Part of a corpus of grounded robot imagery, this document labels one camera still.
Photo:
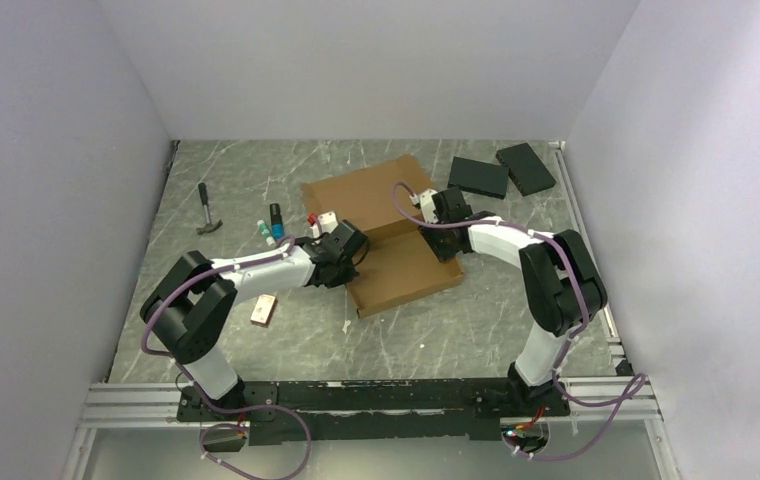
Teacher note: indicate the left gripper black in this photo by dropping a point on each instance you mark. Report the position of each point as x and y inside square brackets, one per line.
[347, 276]

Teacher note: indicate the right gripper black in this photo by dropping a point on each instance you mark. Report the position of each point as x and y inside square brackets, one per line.
[442, 253]

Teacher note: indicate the brown cardboard box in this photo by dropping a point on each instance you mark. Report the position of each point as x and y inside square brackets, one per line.
[399, 266]

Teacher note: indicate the blue capped marker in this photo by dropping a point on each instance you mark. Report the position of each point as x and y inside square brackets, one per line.
[277, 227]

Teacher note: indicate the green white glue stick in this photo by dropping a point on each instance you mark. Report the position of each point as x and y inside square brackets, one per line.
[266, 233]

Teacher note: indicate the red staples box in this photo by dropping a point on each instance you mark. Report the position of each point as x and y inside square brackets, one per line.
[263, 310]

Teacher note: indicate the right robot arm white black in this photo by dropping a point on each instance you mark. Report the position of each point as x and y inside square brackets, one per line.
[563, 287]

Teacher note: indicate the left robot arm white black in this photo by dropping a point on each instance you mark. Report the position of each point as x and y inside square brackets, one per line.
[188, 309]

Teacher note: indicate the black foam block near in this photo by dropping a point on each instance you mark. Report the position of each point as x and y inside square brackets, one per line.
[485, 179]

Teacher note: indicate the black foam block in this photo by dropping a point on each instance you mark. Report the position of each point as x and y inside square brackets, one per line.
[485, 179]
[525, 169]

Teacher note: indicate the black foam block far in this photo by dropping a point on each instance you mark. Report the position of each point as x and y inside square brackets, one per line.
[525, 169]

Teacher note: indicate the small black hammer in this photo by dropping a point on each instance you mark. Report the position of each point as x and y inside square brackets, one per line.
[210, 226]

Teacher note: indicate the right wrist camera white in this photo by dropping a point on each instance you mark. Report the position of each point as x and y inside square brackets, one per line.
[427, 206]

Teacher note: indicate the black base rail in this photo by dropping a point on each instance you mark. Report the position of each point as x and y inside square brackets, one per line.
[284, 411]

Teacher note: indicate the aluminium frame rail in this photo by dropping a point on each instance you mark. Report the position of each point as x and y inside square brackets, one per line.
[130, 406]

